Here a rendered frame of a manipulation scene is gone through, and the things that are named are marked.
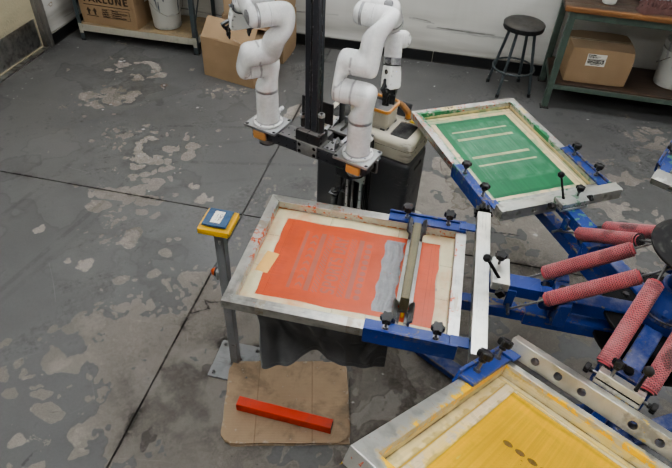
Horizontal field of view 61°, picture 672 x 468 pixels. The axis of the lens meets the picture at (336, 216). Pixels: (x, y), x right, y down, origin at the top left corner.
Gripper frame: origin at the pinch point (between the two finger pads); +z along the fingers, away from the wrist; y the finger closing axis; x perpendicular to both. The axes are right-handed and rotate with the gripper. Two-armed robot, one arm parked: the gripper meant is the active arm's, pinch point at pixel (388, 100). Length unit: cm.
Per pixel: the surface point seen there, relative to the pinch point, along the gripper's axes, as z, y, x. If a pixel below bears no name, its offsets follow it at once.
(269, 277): 54, -79, -1
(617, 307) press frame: 50, -26, -107
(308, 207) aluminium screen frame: 39, -45, 8
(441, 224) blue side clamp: 39, -24, -41
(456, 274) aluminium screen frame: 49, -42, -56
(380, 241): 46, -40, -23
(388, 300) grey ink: 56, -63, -40
